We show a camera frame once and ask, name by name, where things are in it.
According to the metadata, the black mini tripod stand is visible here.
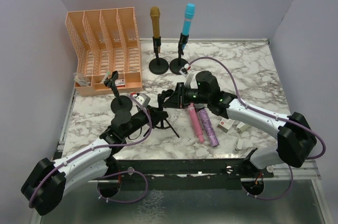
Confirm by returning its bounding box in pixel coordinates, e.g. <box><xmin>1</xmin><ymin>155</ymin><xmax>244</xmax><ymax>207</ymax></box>
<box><xmin>147</xmin><ymin>89</ymin><xmax>180</xmax><ymax>138</ymax></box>

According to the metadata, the pink microphone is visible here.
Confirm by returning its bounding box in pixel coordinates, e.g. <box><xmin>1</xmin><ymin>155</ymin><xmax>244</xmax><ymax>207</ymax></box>
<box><xmin>186</xmin><ymin>103</ymin><xmax>204</xmax><ymax>144</ymax></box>

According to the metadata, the black mic stand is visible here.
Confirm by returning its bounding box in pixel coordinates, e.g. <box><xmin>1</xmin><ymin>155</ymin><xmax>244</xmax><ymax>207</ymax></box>
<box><xmin>148</xmin><ymin>37</ymin><xmax>169</xmax><ymax>75</ymax></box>
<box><xmin>104</xmin><ymin>71</ymin><xmax>133</xmax><ymax>114</ymax></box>
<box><xmin>169</xmin><ymin>33</ymin><xmax>189</xmax><ymax>75</ymax></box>

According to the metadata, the blue microphone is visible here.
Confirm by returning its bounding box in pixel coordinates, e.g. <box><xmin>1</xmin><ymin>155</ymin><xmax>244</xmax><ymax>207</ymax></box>
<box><xmin>180</xmin><ymin>3</ymin><xmax>195</xmax><ymax>50</ymax></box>

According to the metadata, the gold microphone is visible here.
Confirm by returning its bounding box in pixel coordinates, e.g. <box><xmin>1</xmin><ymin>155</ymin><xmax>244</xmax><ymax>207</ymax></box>
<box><xmin>150</xmin><ymin>6</ymin><xmax>161</xmax><ymax>52</ymax></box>

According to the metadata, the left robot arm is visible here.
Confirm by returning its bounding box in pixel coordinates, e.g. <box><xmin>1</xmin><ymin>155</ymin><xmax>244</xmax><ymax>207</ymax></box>
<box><xmin>21</xmin><ymin>106</ymin><xmax>168</xmax><ymax>216</ymax></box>

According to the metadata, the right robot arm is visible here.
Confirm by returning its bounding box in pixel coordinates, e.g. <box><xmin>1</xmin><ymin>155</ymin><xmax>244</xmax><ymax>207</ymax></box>
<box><xmin>163</xmin><ymin>71</ymin><xmax>317</xmax><ymax>172</ymax></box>

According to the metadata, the white red small box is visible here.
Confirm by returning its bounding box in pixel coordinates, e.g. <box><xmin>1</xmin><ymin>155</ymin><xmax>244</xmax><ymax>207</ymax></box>
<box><xmin>217</xmin><ymin>118</ymin><xmax>234</xmax><ymax>133</ymax></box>

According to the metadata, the red white small card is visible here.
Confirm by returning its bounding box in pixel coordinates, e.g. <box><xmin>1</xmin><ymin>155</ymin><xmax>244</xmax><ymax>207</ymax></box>
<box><xmin>115</xmin><ymin>79</ymin><xmax>125</xmax><ymax>87</ymax></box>

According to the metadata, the purple glitter microphone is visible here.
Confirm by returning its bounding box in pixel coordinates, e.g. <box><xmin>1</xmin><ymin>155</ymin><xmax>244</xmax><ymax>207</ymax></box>
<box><xmin>198</xmin><ymin>108</ymin><xmax>219</xmax><ymax>147</ymax></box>

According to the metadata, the white charger adapter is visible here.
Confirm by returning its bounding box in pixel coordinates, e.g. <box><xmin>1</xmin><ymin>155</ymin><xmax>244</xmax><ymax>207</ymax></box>
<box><xmin>236</xmin><ymin>122</ymin><xmax>250</xmax><ymax>133</ymax></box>

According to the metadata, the clear plastic bag of parts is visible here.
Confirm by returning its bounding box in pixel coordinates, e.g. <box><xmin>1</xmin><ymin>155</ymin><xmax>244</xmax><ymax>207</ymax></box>
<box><xmin>73</xmin><ymin>72</ymin><xmax>91</xmax><ymax>87</ymax></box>

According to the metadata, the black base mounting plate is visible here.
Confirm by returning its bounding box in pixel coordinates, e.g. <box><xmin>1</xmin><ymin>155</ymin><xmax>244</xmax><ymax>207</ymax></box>
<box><xmin>96</xmin><ymin>158</ymin><xmax>274</xmax><ymax>191</ymax></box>

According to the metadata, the orange plastic file organizer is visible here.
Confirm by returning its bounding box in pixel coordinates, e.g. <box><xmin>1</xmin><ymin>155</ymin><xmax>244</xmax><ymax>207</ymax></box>
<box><xmin>65</xmin><ymin>7</ymin><xmax>143</xmax><ymax>96</ymax></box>

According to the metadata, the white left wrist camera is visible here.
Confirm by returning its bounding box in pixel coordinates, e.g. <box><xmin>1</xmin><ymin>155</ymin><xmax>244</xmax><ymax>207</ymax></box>
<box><xmin>131</xmin><ymin>92</ymin><xmax>151</xmax><ymax>107</ymax></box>

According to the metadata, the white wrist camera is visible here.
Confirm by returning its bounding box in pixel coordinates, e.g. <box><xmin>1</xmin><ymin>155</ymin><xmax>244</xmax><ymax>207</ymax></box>
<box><xmin>131</xmin><ymin>92</ymin><xmax>151</xmax><ymax>107</ymax></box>
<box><xmin>179</xmin><ymin>63</ymin><xmax>194</xmax><ymax>87</ymax></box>

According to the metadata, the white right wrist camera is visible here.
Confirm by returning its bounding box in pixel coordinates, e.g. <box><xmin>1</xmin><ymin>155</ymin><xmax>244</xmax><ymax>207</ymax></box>
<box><xmin>179</xmin><ymin>63</ymin><xmax>194</xmax><ymax>87</ymax></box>

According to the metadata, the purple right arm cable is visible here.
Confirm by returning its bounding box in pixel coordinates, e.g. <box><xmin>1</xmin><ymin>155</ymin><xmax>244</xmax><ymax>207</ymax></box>
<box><xmin>189</xmin><ymin>57</ymin><xmax>326</xmax><ymax>200</ymax></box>

